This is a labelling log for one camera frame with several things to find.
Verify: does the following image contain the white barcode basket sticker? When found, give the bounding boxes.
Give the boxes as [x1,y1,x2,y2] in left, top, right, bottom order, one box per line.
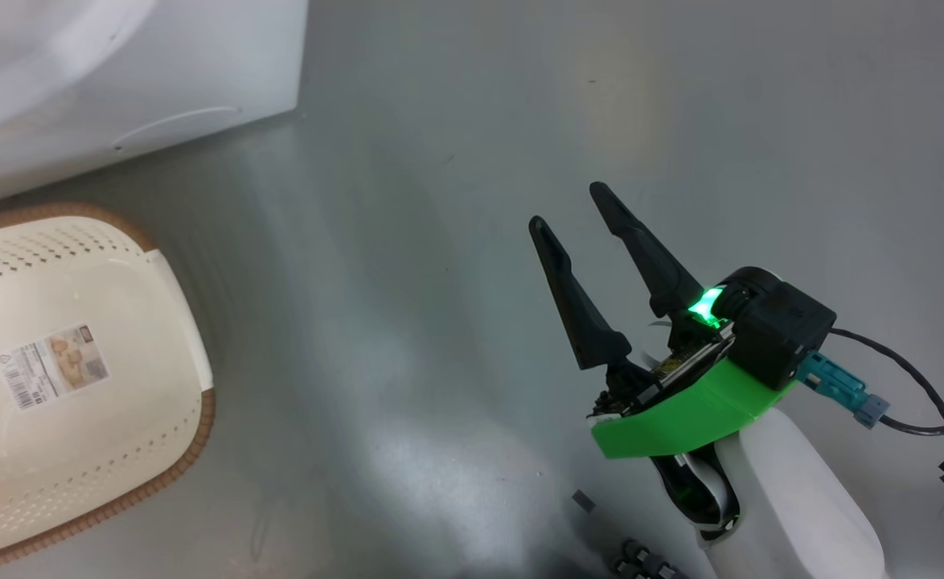
[0,323,111,412]

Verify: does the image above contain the black camera cable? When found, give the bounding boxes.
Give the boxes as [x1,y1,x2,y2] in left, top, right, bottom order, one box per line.
[830,327,944,439]

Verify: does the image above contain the cream perforated laundry basket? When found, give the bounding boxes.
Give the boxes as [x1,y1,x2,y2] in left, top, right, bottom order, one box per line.
[0,203,217,577]

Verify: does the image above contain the teal cable connector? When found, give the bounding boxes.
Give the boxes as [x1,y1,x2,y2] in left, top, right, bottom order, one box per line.
[795,351,892,429]

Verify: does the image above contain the white washing machine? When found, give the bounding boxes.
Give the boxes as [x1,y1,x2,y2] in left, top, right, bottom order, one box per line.
[0,0,310,211]

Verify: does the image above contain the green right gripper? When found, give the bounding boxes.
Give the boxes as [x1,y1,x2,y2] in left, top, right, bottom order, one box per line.
[528,181,795,460]

